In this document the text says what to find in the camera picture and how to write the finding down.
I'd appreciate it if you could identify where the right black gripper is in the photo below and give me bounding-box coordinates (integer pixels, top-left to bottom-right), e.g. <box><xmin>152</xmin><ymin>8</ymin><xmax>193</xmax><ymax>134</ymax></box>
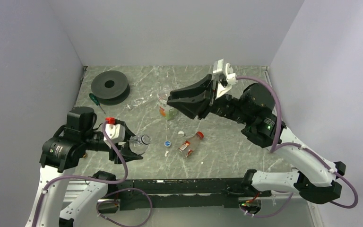
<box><xmin>166</xmin><ymin>74</ymin><xmax>250</xmax><ymax>124</ymax></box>

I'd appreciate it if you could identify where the clear bottle black label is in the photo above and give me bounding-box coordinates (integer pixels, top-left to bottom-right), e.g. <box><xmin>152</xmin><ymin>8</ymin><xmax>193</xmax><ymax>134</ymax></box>
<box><xmin>129</xmin><ymin>134</ymin><xmax>151</xmax><ymax>156</ymax></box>

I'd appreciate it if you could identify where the green fruit tea bottle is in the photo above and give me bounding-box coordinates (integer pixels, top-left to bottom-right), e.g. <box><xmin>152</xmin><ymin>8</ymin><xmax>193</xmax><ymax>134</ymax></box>
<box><xmin>157</xmin><ymin>84</ymin><xmax>178</xmax><ymax>120</ymax></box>

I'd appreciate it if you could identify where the blue Pocari Sweat cap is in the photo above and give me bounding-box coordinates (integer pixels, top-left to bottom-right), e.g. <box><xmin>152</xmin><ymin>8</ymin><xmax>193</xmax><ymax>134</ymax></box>
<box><xmin>164</xmin><ymin>140</ymin><xmax>172</xmax><ymax>147</ymax></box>

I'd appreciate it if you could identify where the clear Pocari Sweat bottle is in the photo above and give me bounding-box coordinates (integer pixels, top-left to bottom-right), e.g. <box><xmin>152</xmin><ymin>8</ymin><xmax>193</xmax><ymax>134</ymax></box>
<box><xmin>126</xmin><ymin>95</ymin><xmax>153</xmax><ymax>110</ymax></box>

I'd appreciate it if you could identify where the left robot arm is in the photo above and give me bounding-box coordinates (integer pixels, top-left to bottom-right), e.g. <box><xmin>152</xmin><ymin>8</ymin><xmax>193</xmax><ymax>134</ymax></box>
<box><xmin>26</xmin><ymin>106</ymin><xmax>142</xmax><ymax>227</ymax></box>

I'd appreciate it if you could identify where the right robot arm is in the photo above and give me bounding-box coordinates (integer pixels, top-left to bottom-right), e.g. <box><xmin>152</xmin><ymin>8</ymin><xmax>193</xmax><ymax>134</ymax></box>
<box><xmin>166</xmin><ymin>74</ymin><xmax>346</xmax><ymax>204</ymax></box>

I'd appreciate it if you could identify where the small orange cap bottle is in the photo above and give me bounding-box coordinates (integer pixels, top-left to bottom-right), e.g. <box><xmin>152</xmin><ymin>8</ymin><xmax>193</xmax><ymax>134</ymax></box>
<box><xmin>178</xmin><ymin>131</ymin><xmax>204</xmax><ymax>158</ymax></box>

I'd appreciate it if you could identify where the black filament spool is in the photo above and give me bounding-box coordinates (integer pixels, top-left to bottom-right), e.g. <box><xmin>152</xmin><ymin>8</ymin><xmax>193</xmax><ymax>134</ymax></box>
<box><xmin>91</xmin><ymin>70</ymin><xmax>130</xmax><ymax>105</ymax></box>

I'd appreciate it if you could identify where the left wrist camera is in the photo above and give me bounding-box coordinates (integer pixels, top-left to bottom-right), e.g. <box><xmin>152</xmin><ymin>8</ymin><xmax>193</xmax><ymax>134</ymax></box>
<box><xmin>102</xmin><ymin>117</ymin><xmax>126</xmax><ymax>148</ymax></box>

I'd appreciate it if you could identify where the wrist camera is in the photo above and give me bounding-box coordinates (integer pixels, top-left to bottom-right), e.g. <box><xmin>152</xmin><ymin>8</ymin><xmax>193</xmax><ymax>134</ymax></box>
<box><xmin>212</xmin><ymin>59</ymin><xmax>237</xmax><ymax>99</ymax></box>
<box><xmin>102</xmin><ymin>117</ymin><xmax>126</xmax><ymax>148</ymax></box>

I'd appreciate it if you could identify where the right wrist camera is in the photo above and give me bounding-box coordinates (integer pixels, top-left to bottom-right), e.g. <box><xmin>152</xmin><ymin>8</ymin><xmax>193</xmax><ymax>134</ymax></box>
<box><xmin>212</xmin><ymin>59</ymin><xmax>237</xmax><ymax>99</ymax></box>

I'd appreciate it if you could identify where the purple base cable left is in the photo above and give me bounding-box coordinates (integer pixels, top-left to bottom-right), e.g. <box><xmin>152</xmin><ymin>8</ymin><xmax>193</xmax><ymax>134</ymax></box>
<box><xmin>96</xmin><ymin>188</ymin><xmax>153</xmax><ymax>227</ymax></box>

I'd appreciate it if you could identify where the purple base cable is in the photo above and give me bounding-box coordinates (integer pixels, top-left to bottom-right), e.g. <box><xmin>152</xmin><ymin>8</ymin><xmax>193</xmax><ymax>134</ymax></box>
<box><xmin>96</xmin><ymin>188</ymin><xmax>153</xmax><ymax>227</ymax></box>
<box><xmin>239</xmin><ymin>191</ymin><xmax>295</xmax><ymax>219</ymax></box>

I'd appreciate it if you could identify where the green handled screwdriver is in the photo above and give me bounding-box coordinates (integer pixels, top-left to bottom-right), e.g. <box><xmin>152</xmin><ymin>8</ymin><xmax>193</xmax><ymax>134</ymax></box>
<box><xmin>88</xmin><ymin>93</ymin><xmax>106</xmax><ymax>114</ymax></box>

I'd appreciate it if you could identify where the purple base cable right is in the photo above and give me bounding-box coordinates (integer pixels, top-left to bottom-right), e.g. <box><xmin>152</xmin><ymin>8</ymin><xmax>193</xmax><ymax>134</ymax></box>
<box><xmin>239</xmin><ymin>191</ymin><xmax>295</xmax><ymax>219</ymax></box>

